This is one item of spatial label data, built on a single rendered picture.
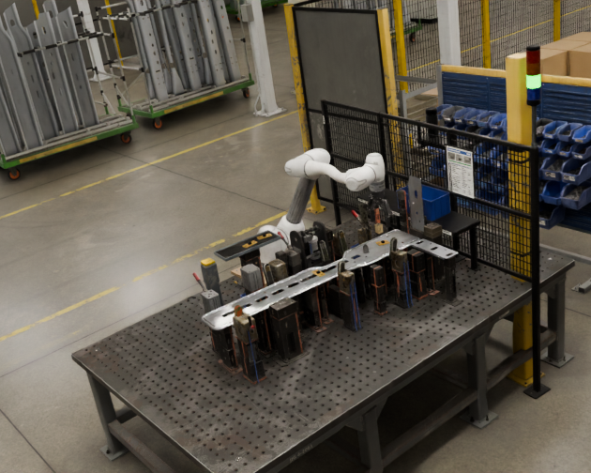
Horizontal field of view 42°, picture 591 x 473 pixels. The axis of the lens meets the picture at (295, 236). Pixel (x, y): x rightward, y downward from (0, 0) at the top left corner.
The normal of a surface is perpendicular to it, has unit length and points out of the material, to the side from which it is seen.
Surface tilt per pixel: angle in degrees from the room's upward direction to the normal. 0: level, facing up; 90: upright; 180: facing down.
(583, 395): 0
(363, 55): 90
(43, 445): 0
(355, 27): 89
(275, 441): 0
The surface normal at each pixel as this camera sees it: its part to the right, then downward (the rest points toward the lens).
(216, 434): -0.14, -0.90
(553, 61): 0.58, 0.26
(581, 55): -0.81, 0.34
